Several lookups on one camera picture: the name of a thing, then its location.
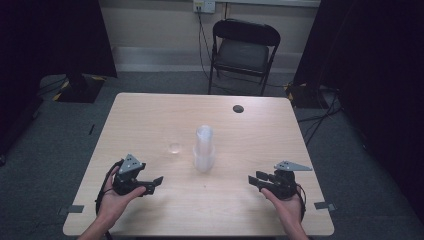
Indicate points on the person's left hand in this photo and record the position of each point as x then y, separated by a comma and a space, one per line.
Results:
111, 203

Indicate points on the grey tape strip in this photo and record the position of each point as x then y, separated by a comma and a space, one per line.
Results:
71, 209
324, 206

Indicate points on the single clear plastic cup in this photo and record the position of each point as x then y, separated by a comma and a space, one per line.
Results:
174, 148

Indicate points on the black folding chair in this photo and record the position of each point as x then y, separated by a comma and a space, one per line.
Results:
242, 53

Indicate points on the stack of clear plastic cups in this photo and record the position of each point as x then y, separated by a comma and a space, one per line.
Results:
203, 150

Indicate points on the white wall socket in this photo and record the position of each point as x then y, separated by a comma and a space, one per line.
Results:
204, 6

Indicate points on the person's right hand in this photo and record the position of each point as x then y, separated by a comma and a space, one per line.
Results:
288, 208

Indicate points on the black round table grommet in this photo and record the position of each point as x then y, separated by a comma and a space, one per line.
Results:
238, 109

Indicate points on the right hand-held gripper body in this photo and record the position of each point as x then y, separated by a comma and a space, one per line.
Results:
285, 185

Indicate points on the dark curtain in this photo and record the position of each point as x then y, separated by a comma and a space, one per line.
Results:
50, 33
373, 66

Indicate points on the small black floor strip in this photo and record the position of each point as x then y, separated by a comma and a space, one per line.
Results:
91, 129

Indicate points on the black stand base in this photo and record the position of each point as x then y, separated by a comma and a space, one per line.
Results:
303, 96
80, 90

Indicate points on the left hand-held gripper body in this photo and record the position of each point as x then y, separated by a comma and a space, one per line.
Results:
127, 165

